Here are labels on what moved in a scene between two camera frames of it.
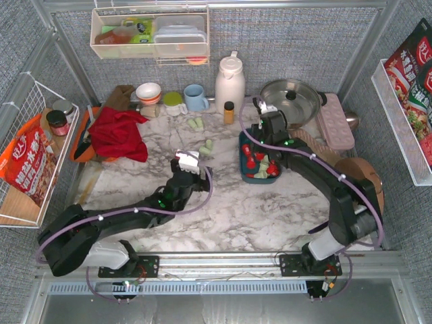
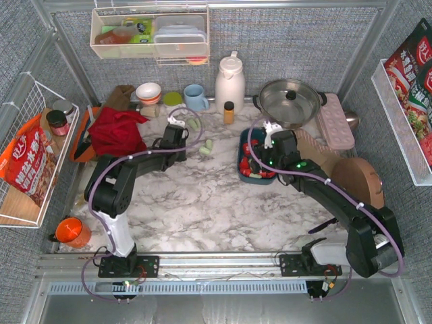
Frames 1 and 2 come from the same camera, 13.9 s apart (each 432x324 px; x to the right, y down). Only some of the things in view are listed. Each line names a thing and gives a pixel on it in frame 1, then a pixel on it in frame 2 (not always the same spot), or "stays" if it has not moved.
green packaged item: x=144 y=26 stays
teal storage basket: x=255 y=163 stays
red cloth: x=117 y=133 stays
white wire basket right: x=406 y=138 stays
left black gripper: x=175 y=165 → x=180 y=145
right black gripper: x=257 y=103 → x=262 y=156
